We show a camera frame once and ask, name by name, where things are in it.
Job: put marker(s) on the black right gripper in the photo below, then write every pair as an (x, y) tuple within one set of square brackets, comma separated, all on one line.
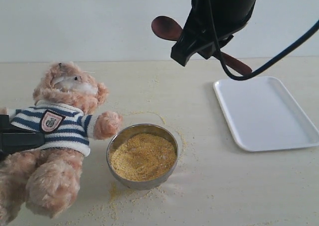
[(229, 16)]

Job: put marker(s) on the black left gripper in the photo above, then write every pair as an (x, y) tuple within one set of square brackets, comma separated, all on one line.
[(15, 142)]

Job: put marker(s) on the dark red wooden spoon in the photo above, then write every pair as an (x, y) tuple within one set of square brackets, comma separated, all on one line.
[(167, 28)]

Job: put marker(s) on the tan teddy bear striped sweater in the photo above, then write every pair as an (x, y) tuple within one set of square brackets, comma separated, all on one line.
[(47, 179)]

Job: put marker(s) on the white plastic tray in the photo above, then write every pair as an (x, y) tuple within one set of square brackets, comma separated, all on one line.
[(262, 115)]

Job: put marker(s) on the yellow millet grain in bowl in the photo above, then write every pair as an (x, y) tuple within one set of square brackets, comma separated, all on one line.
[(143, 157)]

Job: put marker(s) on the steel bowl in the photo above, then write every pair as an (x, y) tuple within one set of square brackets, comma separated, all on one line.
[(131, 131)]

